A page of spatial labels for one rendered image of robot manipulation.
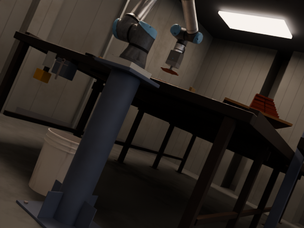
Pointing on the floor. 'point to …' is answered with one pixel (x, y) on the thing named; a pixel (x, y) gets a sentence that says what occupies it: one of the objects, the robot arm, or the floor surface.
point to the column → (89, 155)
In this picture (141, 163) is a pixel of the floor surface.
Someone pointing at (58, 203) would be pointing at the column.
